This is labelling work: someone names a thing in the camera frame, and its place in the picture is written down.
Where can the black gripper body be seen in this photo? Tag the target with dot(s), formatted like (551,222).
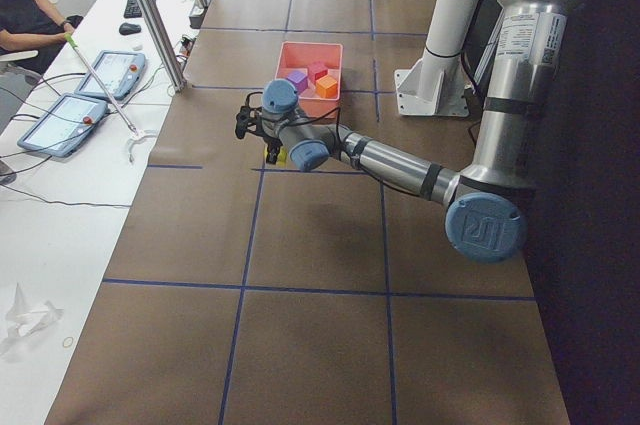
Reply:
(271,145)

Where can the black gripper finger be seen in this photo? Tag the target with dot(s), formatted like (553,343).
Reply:
(272,154)

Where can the yellow foam block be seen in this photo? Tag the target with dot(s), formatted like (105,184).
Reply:
(282,157)

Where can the purple foam block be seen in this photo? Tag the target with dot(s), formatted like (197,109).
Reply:
(298,79)

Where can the orange foam block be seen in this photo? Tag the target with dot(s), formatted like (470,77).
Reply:
(326,87)

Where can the red foam block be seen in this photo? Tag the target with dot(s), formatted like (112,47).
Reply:
(316,70)

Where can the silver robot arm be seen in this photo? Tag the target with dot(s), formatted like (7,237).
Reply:
(484,202)

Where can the pink plastic bin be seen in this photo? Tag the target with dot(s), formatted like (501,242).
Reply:
(297,55)

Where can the far teach pendant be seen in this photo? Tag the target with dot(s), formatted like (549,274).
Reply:
(118,70)

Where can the teach pendant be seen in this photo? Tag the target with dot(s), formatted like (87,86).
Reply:
(118,70)
(64,126)

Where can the black computer mouse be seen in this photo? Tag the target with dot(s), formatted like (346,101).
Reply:
(127,29)

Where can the near teach pendant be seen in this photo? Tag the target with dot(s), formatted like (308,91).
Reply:
(64,126)

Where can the long metal rod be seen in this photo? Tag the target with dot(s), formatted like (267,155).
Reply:
(137,133)

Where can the seated person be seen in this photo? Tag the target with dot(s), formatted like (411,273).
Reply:
(35,25)

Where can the crumpled white tissue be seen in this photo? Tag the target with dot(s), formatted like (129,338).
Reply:
(21,320)

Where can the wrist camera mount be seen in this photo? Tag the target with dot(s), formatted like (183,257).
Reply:
(248,121)

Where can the aluminium frame post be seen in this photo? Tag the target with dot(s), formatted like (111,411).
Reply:
(162,43)

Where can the white mast base bracket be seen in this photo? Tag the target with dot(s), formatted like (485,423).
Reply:
(434,86)

